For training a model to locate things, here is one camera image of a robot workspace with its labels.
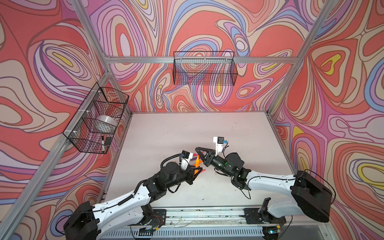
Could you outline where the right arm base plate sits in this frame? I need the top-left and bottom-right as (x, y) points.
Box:
(241, 198), (287, 225)

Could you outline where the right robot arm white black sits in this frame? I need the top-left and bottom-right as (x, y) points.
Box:
(195, 147), (333, 223)

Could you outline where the black wire basket wall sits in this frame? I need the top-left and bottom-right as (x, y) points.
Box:
(63, 83), (129, 155)
(173, 50), (238, 86)

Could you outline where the aluminium front rail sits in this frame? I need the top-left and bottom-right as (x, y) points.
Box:
(83, 205), (331, 229)

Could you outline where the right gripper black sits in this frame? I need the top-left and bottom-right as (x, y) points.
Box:
(195, 147), (233, 178)

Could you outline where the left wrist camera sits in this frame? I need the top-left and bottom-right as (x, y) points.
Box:
(179, 151), (193, 171)

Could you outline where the black wire basket back wall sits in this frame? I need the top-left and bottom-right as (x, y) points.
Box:
(173, 50), (238, 86)

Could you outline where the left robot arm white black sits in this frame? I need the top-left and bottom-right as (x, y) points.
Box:
(63, 153), (203, 240)

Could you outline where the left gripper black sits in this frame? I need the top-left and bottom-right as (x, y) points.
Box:
(163, 165), (203, 191)

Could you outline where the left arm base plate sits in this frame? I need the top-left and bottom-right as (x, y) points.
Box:
(124, 208), (167, 227)

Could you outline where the black marker in basket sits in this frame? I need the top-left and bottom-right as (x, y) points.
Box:
(101, 136), (106, 154)

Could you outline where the orange highlighter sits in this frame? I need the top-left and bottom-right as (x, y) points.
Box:
(194, 155), (202, 175)

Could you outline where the white tape roll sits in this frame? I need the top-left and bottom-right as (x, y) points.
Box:
(95, 115), (118, 128)

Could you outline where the black wire basket left wall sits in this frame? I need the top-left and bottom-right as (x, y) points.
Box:
(63, 83), (129, 155)

